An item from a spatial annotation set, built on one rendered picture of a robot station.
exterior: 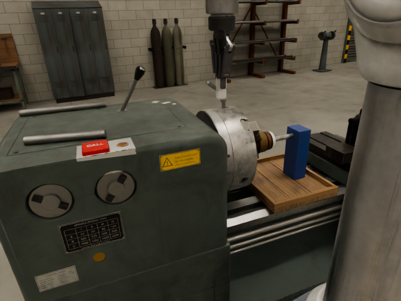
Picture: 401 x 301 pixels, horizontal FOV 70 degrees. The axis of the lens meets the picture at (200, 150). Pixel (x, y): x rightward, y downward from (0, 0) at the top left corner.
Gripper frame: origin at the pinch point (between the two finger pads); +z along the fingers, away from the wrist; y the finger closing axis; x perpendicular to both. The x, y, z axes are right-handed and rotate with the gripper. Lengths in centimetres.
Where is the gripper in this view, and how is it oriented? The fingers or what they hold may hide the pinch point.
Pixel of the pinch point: (221, 88)
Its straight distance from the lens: 90.7
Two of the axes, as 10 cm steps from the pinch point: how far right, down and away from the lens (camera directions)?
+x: -9.3, 1.8, -3.1
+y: -3.6, -4.2, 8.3
